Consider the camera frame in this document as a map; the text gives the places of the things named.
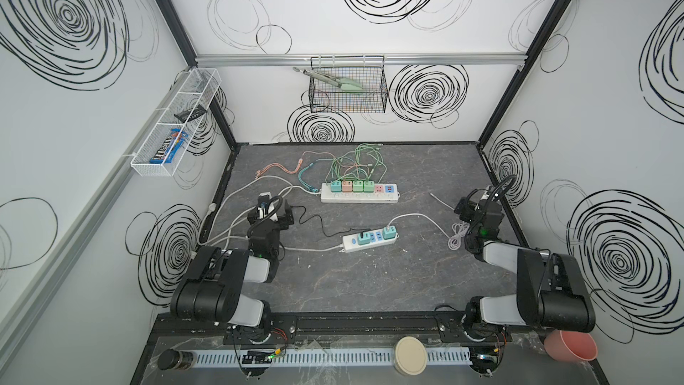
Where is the black remote control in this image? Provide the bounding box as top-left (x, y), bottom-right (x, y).
top-left (174, 104), bottom-right (207, 123)

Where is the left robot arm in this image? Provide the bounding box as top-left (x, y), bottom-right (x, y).
top-left (169, 194), bottom-right (294, 330)

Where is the pink cup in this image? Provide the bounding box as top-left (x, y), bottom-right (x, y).
top-left (543, 330), bottom-right (598, 363)

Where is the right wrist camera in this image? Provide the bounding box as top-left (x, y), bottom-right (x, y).
top-left (477, 188), bottom-right (496, 209)

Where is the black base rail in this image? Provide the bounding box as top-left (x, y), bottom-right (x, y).
top-left (149, 309), bottom-right (533, 345)

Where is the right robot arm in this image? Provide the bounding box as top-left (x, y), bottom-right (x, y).
top-left (454, 188), bottom-right (596, 342)

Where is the blue candy packet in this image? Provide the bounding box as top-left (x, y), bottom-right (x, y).
top-left (149, 128), bottom-right (187, 165)

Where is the teal plug adapter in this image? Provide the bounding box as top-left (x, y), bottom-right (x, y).
top-left (358, 232), bottom-right (374, 246)
top-left (331, 180), bottom-right (342, 193)
top-left (382, 226), bottom-right (397, 240)

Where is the beige round lid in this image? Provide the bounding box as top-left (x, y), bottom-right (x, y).
top-left (394, 336), bottom-right (428, 376)

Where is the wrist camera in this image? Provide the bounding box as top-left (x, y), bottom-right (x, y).
top-left (258, 192), bottom-right (272, 219)
top-left (477, 188), bottom-right (496, 209)

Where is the thin black cable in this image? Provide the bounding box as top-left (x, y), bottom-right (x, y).
top-left (290, 204), bottom-right (360, 239)

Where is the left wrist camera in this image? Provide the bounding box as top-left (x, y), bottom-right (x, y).
top-left (258, 192), bottom-right (272, 219)

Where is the teal charging cable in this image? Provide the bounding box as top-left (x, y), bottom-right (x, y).
top-left (296, 162), bottom-right (338, 194)

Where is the long colourful power strip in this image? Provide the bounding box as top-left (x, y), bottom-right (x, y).
top-left (320, 182), bottom-right (400, 204)

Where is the white slotted cable duct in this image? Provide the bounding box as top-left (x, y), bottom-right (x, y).
top-left (191, 346), bottom-right (474, 370)

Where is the clear wall shelf basket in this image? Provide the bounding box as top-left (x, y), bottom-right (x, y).
top-left (131, 68), bottom-right (221, 178)

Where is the black wire basket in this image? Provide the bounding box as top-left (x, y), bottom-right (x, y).
top-left (305, 55), bottom-right (389, 114)

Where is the dark jar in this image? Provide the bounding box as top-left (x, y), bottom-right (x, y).
top-left (157, 349), bottom-right (195, 371)

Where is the short blue power strip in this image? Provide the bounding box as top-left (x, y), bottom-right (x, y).
top-left (342, 226), bottom-right (399, 253)

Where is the pink plug adapter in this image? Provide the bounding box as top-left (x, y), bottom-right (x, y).
top-left (341, 180), bottom-right (354, 193)

